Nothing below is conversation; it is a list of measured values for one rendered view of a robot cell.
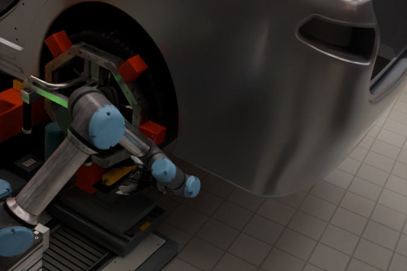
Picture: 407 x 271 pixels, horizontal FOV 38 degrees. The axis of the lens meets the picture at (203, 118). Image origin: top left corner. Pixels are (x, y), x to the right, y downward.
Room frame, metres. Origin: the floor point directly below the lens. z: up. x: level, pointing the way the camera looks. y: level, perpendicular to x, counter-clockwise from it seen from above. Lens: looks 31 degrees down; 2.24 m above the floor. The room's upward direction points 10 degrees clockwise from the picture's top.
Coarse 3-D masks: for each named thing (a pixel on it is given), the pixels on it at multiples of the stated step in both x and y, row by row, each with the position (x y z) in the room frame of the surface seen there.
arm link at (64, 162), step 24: (96, 96) 1.50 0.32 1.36; (96, 120) 1.40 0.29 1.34; (120, 120) 1.44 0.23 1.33; (72, 144) 1.40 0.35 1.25; (96, 144) 1.39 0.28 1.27; (48, 168) 1.36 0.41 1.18; (72, 168) 1.37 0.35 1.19; (24, 192) 1.33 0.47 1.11; (48, 192) 1.33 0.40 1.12; (0, 216) 1.28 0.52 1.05; (24, 216) 1.28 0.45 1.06; (0, 240) 1.22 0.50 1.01; (24, 240) 1.26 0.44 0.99
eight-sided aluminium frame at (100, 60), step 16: (80, 48) 2.29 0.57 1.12; (96, 48) 2.31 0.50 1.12; (48, 64) 2.36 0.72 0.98; (64, 64) 2.38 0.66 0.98; (112, 64) 2.21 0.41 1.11; (48, 80) 2.37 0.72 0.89; (128, 96) 2.17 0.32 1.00; (48, 112) 2.36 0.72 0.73; (144, 112) 2.16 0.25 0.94; (96, 160) 2.23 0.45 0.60; (112, 160) 2.19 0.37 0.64
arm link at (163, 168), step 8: (152, 160) 1.68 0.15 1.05; (160, 160) 1.64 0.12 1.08; (168, 160) 1.64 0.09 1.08; (152, 168) 1.63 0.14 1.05; (160, 168) 1.62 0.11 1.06; (168, 168) 1.61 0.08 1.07; (176, 168) 1.65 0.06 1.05; (160, 176) 1.60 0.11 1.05; (168, 176) 1.61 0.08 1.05; (176, 176) 1.63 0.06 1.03; (184, 176) 1.67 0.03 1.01; (168, 184) 1.62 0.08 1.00; (176, 184) 1.63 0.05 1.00
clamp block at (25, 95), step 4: (24, 88) 2.16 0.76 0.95; (24, 92) 2.14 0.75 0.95; (28, 92) 2.14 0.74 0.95; (32, 92) 2.15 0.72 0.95; (24, 96) 2.14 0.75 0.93; (28, 96) 2.13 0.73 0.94; (32, 96) 2.14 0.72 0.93; (36, 96) 2.16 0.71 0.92; (40, 96) 2.18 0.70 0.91; (24, 100) 2.14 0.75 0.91; (28, 100) 2.13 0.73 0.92; (32, 100) 2.14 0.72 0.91
